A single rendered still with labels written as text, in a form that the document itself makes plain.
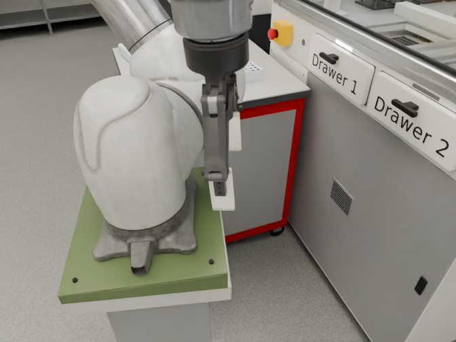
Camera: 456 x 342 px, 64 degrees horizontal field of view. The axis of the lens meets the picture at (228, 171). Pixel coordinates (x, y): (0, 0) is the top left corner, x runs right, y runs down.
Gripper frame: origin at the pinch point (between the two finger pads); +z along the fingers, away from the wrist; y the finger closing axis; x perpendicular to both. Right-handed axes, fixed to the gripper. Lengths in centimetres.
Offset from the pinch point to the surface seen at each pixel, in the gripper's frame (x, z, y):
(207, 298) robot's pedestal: 4.6, 23.3, -6.6
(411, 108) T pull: -37, 9, 33
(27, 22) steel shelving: 247, 70, 331
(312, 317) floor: -22, 99, 34
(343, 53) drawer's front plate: -26, 7, 62
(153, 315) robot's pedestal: 16.8, 33.0, -5.1
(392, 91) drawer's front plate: -35, 10, 43
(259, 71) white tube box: -2, 19, 78
